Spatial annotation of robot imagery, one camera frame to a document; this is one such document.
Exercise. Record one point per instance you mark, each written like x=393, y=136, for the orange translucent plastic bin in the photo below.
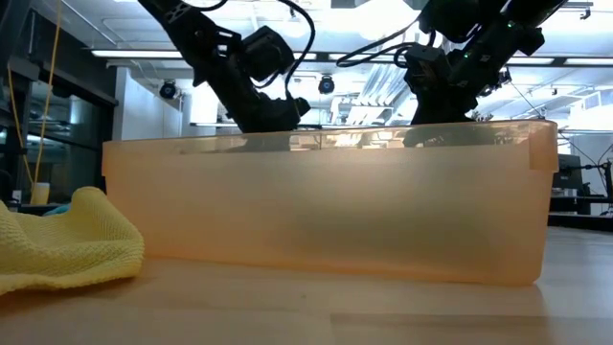
x=325, y=206

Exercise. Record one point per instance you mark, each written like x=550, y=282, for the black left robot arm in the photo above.
x=191, y=33

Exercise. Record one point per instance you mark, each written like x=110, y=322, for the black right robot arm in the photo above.
x=507, y=29

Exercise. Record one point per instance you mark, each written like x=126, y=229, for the teal microfiber towel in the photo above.
x=60, y=210

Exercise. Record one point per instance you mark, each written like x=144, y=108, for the crumpled yellow microfiber towel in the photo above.
x=67, y=249

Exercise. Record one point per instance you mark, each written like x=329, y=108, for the black track spotlight cluster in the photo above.
x=504, y=79

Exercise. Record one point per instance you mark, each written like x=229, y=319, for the black round ceiling fixture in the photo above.
x=326, y=85
x=169, y=90

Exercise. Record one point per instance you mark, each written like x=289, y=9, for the black computer monitor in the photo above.
x=570, y=172

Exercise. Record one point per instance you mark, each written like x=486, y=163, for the dark distant desk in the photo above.
x=584, y=220

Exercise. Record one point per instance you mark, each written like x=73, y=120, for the pale yellow cup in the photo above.
x=40, y=194

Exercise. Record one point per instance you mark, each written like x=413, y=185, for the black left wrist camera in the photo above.
x=268, y=52

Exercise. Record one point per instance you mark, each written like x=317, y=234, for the black ceiling light rail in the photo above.
x=558, y=61

